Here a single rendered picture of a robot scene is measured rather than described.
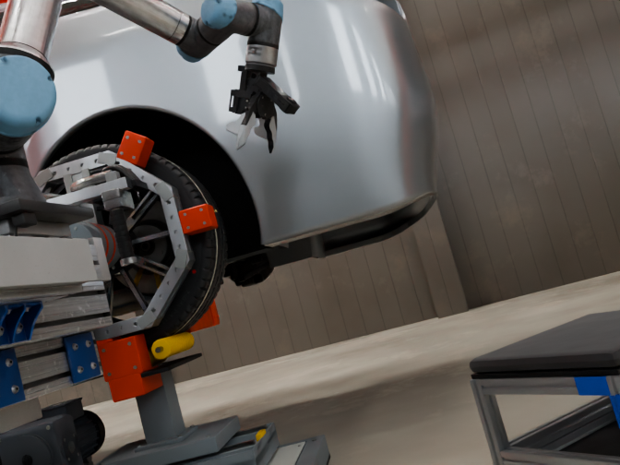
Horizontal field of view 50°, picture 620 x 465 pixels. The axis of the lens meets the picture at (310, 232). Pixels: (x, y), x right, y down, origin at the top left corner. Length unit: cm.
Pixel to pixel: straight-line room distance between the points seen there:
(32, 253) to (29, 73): 32
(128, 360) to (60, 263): 100
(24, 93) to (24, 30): 13
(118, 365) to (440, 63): 563
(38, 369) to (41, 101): 45
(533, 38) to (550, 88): 53
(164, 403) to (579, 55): 585
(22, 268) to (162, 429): 129
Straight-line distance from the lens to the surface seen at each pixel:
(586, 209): 696
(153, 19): 158
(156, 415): 218
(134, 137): 205
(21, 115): 115
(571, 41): 724
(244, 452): 200
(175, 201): 199
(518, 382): 131
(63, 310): 124
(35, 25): 126
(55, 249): 105
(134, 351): 201
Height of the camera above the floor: 55
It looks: 5 degrees up
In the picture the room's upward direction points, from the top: 15 degrees counter-clockwise
